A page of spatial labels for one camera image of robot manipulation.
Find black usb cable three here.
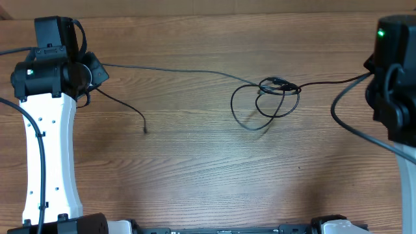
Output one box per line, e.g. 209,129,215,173
94,76,298,135

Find black usb cable two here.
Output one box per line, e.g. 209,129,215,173
255,73,373,119

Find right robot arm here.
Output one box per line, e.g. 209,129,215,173
365,15,415,233

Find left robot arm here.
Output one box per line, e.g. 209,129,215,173
10,16,139,233

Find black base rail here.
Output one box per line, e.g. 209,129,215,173
133,224,334,234

